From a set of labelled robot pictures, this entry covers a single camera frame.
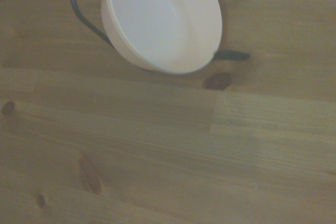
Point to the pink plastic bowl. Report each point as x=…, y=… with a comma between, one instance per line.
x=162, y=22

